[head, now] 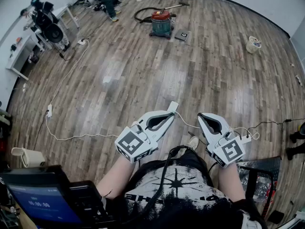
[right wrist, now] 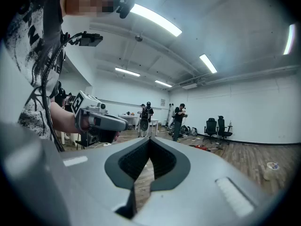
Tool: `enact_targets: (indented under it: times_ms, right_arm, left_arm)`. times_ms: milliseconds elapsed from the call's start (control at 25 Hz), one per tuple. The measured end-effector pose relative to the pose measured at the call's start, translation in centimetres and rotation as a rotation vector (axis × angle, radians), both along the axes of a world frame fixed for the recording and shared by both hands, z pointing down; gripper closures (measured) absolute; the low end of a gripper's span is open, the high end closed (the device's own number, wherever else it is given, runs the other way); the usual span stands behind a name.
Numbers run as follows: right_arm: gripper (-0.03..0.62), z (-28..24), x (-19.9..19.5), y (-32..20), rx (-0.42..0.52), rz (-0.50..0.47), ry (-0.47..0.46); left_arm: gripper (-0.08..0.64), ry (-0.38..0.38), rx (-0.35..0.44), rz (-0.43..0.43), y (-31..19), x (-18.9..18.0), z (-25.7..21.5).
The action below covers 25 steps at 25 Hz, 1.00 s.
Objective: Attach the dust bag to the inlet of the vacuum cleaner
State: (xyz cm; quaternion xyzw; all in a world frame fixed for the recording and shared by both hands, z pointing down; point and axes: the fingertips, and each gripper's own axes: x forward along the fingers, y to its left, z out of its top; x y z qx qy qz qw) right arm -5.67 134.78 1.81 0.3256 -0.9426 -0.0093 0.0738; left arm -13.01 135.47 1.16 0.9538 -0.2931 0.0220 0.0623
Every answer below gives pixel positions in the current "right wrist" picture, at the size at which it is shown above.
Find person's left hand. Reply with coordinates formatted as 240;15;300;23
80;115;93;130

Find black head-worn camera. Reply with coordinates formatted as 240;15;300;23
112;0;136;19

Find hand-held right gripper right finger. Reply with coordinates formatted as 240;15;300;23
135;137;271;226

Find person's printed white shirt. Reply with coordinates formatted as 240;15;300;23
4;0;67;141

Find black office chair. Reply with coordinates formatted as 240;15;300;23
203;117;218;142
217;115;234;146

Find long ceiling light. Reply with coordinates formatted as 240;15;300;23
199;53;218;74
130;3;183;38
283;24;297;56
154;80;173;88
115;67;141;78

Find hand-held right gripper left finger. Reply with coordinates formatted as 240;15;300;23
60;137;151;226

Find person's left forearm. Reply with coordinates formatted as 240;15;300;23
49;101;82;134

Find folded metal ladder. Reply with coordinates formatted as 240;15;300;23
165;102;175;127

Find red tools on floor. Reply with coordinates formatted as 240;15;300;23
189;144;213;151

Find white table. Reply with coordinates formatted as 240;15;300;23
148;118;159;137
118;113;140;130

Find black cable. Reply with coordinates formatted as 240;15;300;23
41;31;83;152

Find black box device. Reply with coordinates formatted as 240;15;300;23
78;31;104;48

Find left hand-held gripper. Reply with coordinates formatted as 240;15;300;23
70;90;129;148

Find pile of bags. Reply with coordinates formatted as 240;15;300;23
180;125;198;137

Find clear tape roll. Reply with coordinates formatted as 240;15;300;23
262;161;281;181

